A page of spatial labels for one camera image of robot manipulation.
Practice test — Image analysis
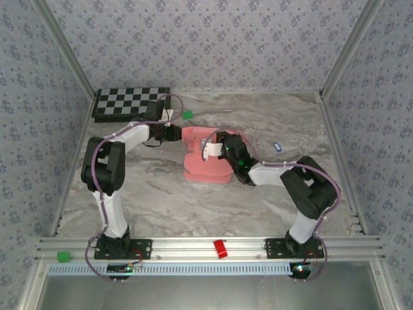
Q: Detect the pink paper box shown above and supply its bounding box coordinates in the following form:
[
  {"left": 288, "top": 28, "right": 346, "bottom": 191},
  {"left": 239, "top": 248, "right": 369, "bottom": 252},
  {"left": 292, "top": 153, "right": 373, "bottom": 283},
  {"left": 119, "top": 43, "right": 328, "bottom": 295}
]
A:
[{"left": 181, "top": 126, "right": 246, "bottom": 185}]

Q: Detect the black grey checkerboard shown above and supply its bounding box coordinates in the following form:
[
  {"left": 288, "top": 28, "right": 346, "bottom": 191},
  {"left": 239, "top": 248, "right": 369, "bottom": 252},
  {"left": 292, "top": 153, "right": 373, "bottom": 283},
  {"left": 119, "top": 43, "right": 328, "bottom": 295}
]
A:
[{"left": 92, "top": 87, "right": 172, "bottom": 124}]

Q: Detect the red block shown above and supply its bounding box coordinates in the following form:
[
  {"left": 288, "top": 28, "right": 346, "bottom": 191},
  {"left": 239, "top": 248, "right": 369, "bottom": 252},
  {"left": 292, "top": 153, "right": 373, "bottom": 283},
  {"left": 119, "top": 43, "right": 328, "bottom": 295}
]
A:
[{"left": 214, "top": 239, "right": 228, "bottom": 259}]

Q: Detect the grey metal sheet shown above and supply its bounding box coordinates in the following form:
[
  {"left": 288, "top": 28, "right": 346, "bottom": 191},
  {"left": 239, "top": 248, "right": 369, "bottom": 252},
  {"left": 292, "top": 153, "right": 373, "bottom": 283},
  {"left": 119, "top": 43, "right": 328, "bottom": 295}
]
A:
[{"left": 19, "top": 261, "right": 398, "bottom": 310}]

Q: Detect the left aluminium side rail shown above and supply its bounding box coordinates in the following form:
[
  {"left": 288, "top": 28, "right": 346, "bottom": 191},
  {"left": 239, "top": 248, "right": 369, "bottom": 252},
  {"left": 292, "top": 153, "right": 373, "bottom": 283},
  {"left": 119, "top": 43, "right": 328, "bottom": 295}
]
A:
[{"left": 50, "top": 92, "right": 97, "bottom": 238}]

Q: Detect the aluminium side rail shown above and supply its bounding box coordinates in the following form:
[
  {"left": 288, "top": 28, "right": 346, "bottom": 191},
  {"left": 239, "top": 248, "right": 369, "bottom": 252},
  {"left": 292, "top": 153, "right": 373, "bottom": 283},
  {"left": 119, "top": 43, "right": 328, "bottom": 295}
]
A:
[
  {"left": 317, "top": 92, "right": 368, "bottom": 236},
  {"left": 50, "top": 92, "right": 97, "bottom": 238}
]

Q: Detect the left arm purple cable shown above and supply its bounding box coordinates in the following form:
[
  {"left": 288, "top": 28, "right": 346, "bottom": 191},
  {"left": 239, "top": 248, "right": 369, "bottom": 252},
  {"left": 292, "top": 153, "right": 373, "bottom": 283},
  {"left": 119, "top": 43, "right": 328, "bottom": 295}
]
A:
[{"left": 84, "top": 92, "right": 185, "bottom": 284}]

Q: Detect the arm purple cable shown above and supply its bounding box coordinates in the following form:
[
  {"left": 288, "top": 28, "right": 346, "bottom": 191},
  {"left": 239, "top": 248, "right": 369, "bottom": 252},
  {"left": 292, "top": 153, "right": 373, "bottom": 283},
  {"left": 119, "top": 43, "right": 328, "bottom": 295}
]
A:
[
  {"left": 84, "top": 92, "right": 185, "bottom": 284},
  {"left": 201, "top": 129, "right": 342, "bottom": 282}
]

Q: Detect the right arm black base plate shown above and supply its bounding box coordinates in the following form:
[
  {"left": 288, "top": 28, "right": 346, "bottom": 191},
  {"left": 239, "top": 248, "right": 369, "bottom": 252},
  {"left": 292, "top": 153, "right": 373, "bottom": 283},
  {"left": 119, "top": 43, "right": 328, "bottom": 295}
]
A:
[{"left": 264, "top": 238, "right": 325, "bottom": 260}]

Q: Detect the right aluminium side rail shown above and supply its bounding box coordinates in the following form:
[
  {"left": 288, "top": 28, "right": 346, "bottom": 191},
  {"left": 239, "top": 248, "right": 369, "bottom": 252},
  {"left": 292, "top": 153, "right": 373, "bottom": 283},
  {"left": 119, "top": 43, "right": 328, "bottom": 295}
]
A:
[{"left": 317, "top": 92, "right": 368, "bottom": 236}]

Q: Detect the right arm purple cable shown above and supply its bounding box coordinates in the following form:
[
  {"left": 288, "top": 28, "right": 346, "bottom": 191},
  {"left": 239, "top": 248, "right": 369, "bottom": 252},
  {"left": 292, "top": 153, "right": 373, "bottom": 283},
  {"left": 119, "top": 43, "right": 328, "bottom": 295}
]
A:
[{"left": 201, "top": 129, "right": 342, "bottom": 282}]

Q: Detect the aluminium mounting rail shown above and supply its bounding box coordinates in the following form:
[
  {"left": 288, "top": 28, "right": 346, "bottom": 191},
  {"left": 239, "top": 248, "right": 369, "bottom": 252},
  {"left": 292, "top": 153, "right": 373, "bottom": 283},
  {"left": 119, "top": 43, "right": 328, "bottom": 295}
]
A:
[{"left": 35, "top": 235, "right": 387, "bottom": 262}]

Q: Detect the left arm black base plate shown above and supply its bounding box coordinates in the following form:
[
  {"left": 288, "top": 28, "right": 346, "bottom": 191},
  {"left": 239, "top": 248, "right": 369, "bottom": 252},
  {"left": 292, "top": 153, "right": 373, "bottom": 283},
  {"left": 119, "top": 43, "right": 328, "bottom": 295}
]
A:
[{"left": 94, "top": 238, "right": 153, "bottom": 260}]

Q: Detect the light blue slotted cable duct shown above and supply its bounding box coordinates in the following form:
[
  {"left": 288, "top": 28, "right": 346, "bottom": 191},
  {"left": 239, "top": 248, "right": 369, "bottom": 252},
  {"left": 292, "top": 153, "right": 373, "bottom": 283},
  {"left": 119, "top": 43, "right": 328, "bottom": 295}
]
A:
[{"left": 47, "top": 262, "right": 293, "bottom": 276}]

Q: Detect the left aluminium corner post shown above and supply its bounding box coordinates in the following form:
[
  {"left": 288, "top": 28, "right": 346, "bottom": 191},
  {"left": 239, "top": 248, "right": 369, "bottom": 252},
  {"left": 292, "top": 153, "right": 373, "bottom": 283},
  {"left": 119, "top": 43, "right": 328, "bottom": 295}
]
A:
[{"left": 30, "top": 0, "right": 97, "bottom": 98}]

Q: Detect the aluminium corner post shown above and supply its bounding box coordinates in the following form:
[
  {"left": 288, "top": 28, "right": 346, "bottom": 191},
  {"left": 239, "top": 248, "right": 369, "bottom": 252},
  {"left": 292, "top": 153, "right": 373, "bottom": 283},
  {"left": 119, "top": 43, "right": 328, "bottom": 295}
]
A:
[
  {"left": 319, "top": 0, "right": 387, "bottom": 98},
  {"left": 30, "top": 0, "right": 97, "bottom": 98}
]

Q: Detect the right aluminium corner post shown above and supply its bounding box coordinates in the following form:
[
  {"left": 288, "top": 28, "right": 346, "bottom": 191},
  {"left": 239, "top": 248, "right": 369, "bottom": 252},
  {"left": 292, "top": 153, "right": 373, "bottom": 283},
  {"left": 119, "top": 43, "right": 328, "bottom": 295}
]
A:
[{"left": 319, "top": 0, "right": 387, "bottom": 98}]

